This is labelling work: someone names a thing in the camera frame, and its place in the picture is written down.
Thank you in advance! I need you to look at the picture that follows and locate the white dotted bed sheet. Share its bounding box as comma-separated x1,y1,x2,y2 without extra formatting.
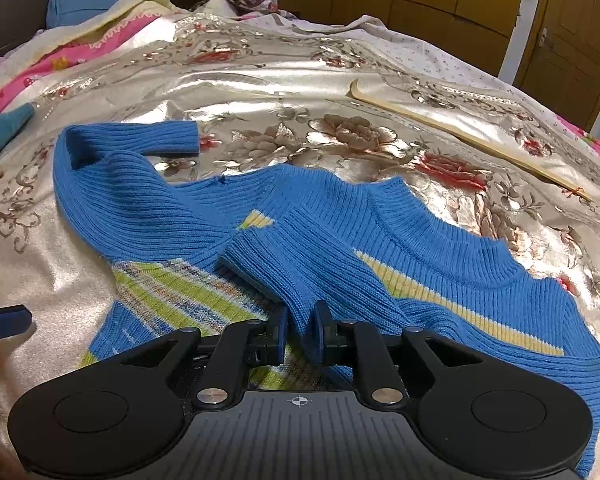
240,10,531,101

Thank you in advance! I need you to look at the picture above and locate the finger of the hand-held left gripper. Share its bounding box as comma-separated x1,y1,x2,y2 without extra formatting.
0,304,33,344

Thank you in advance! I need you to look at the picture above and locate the folded blue cloth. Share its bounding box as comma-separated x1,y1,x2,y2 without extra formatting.
46,0,147,29

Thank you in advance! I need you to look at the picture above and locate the teal cloth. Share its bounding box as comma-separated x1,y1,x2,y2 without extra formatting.
0,102,36,156

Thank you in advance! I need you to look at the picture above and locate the pink blanket with cream trim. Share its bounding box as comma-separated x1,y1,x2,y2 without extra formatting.
0,0,191,117

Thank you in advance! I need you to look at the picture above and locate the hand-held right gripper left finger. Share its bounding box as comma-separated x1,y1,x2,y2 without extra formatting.
107,306,288,409

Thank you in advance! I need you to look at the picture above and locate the satin floral bedspread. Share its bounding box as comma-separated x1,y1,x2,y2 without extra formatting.
0,10,600,480

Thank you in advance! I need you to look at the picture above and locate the brown wooden door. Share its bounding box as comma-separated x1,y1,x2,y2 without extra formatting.
512,0,600,132

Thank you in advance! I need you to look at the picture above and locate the pink floral sheet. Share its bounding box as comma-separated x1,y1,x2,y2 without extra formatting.
555,112,600,176

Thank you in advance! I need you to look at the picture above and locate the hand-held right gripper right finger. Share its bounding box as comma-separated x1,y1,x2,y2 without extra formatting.
314,301,486,407

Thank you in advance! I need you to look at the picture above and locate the blue ribbed knit sweater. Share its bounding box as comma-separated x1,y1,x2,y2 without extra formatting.
52,121,600,479

